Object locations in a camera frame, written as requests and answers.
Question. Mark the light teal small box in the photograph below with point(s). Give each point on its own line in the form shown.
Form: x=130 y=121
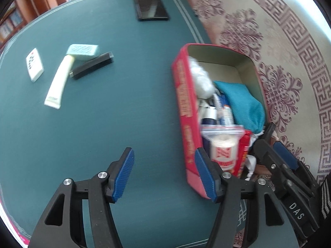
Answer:
x=83 y=52

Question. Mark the red tin box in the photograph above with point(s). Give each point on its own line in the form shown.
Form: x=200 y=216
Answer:
x=222 y=64

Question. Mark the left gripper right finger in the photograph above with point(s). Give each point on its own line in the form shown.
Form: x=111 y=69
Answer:
x=267 y=224

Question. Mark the black flat case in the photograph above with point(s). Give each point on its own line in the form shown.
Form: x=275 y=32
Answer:
x=151 y=10

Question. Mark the teal table mat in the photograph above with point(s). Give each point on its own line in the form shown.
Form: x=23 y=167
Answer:
x=131 y=102

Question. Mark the wooden bookshelf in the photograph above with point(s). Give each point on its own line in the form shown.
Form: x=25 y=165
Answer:
x=15 y=19

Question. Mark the teal cloth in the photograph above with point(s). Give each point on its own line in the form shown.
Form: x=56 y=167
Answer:
x=247 y=110

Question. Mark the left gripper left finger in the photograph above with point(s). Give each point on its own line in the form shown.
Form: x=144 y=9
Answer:
x=62 y=225

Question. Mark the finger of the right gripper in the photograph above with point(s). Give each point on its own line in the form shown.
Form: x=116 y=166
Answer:
x=268 y=157
x=291 y=161

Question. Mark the white crumpled plastic bag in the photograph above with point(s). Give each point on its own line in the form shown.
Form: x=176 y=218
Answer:
x=204 y=87

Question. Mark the white remote control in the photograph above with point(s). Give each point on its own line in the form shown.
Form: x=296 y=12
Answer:
x=34 y=65

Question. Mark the white cream tube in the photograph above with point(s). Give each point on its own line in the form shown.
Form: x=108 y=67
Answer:
x=54 y=95

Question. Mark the blue white tube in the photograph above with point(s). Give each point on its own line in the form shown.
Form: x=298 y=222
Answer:
x=216 y=110

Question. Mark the black rectangular trimmer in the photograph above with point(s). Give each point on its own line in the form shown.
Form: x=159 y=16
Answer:
x=92 y=65

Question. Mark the bagged white bandage roll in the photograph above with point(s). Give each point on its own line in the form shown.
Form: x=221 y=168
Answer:
x=221 y=143

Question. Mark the red snack packet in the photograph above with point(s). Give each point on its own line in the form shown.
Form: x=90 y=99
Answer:
x=242 y=152

